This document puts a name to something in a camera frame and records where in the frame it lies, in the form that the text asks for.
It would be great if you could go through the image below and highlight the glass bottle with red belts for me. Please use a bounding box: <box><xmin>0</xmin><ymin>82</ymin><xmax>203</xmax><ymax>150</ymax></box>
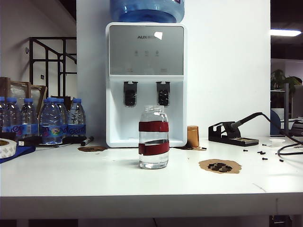
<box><xmin>138</xmin><ymin>105</ymin><xmax>170</xmax><ymax>170</ymax></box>

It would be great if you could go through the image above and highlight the black dispenser tap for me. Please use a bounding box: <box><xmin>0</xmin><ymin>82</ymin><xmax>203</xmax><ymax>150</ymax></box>
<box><xmin>155</xmin><ymin>80</ymin><xmax>171</xmax><ymax>107</ymax></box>
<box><xmin>123</xmin><ymin>80</ymin><xmax>139</xmax><ymax>108</ymax></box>

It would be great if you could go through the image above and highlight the white AUX water dispenser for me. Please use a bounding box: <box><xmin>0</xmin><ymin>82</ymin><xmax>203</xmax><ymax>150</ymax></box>
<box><xmin>106</xmin><ymin>21</ymin><xmax>188</xmax><ymax>148</ymax></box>

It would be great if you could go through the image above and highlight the blue-capped plastic water bottle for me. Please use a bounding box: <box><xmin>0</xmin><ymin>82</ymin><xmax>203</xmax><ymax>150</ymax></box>
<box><xmin>68</xmin><ymin>98</ymin><xmax>86</xmax><ymax>137</ymax></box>
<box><xmin>40</xmin><ymin>97</ymin><xmax>63</xmax><ymax>145</ymax></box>
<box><xmin>56</xmin><ymin>98</ymin><xmax>69</xmax><ymax>138</ymax></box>
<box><xmin>21</xmin><ymin>98</ymin><xmax>39</xmax><ymax>137</ymax></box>
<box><xmin>6</xmin><ymin>96</ymin><xmax>20</xmax><ymax>133</ymax></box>
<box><xmin>0</xmin><ymin>96</ymin><xmax>6</xmax><ymax>132</ymax></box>

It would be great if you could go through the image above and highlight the blue water jug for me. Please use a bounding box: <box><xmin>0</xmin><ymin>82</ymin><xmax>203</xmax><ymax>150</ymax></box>
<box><xmin>109</xmin><ymin>0</ymin><xmax>185</xmax><ymax>23</ymax></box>

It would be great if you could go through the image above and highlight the brown cylindrical container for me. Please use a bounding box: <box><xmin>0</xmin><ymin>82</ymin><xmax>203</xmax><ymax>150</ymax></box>
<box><xmin>187</xmin><ymin>125</ymin><xmax>199</xmax><ymax>148</ymax></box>

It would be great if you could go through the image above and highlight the black soldering iron stand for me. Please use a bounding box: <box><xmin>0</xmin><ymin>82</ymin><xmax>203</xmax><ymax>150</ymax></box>
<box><xmin>208</xmin><ymin>121</ymin><xmax>259</xmax><ymax>146</ymax></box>

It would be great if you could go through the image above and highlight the black marker pen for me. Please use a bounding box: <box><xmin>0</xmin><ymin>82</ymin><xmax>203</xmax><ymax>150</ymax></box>
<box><xmin>80</xmin><ymin>136</ymin><xmax>95</xmax><ymax>146</ymax></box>

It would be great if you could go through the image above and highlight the brown pad with black screws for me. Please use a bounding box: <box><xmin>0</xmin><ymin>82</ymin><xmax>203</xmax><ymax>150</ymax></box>
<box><xmin>198</xmin><ymin>158</ymin><xmax>242</xmax><ymax>175</ymax></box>

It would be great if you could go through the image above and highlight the black flat object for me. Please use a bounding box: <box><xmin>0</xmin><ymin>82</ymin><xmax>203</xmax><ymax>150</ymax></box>
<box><xmin>62</xmin><ymin>135</ymin><xmax>87</xmax><ymax>144</ymax></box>

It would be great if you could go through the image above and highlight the dark brown chip pile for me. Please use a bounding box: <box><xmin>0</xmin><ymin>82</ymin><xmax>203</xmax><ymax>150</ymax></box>
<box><xmin>207</xmin><ymin>162</ymin><xmax>234</xmax><ymax>172</ymax></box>

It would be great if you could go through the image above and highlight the black soldering iron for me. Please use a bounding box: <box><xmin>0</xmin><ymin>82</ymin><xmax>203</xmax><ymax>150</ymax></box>
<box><xmin>227</xmin><ymin>112</ymin><xmax>267</xmax><ymax>133</ymax></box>

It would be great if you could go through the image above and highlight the black stair railing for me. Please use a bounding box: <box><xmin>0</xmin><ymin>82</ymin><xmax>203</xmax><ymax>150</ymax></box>
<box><xmin>28</xmin><ymin>36</ymin><xmax>78</xmax><ymax>98</ymax></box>

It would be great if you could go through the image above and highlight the blue chair back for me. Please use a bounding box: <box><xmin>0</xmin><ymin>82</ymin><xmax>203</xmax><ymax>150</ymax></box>
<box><xmin>270</xmin><ymin>109</ymin><xmax>281</xmax><ymax>137</ymax></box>

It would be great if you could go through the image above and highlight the black block with white label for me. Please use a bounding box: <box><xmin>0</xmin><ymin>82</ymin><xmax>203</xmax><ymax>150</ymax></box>
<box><xmin>17</xmin><ymin>136</ymin><xmax>42</xmax><ymax>146</ymax></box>

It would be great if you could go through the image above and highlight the green potted plant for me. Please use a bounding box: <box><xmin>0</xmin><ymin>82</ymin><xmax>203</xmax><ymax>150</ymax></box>
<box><xmin>271</xmin><ymin>68</ymin><xmax>303</xmax><ymax>92</ymax></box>

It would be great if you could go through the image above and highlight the blue cloth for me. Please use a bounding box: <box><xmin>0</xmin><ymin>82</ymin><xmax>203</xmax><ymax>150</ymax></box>
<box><xmin>0</xmin><ymin>145</ymin><xmax>36</xmax><ymax>164</ymax></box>

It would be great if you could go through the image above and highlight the small black box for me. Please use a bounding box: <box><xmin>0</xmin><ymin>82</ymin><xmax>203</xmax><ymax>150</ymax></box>
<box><xmin>0</xmin><ymin>131</ymin><xmax>17</xmax><ymax>140</ymax></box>

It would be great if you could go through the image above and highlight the grey monitor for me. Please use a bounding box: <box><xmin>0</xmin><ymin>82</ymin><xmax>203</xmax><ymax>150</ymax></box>
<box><xmin>291</xmin><ymin>85</ymin><xmax>303</xmax><ymax>119</ymax></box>

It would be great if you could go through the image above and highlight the white tape roll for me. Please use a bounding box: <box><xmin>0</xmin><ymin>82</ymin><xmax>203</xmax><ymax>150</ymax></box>
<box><xmin>0</xmin><ymin>138</ymin><xmax>18</xmax><ymax>158</ymax></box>

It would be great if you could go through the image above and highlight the ceiling light panel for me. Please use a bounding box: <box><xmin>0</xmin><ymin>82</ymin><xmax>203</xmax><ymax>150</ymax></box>
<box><xmin>270</xmin><ymin>28</ymin><xmax>302</xmax><ymax>37</ymax></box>

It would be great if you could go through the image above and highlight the wooden frame with plastic wrap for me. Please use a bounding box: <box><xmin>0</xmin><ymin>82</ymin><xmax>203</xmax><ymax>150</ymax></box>
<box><xmin>0</xmin><ymin>77</ymin><xmax>48</xmax><ymax>106</ymax></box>

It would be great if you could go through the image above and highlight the black power cable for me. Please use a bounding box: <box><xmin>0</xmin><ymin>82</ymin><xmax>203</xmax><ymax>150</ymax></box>
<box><xmin>261</xmin><ymin>112</ymin><xmax>303</xmax><ymax>156</ymax></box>

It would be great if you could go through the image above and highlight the grey metal post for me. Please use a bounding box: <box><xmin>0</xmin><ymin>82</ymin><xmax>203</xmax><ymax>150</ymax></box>
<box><xmin>283</xmin><ymin>82</ymin><xmax>290</xmax><ymax>136</ymax></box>

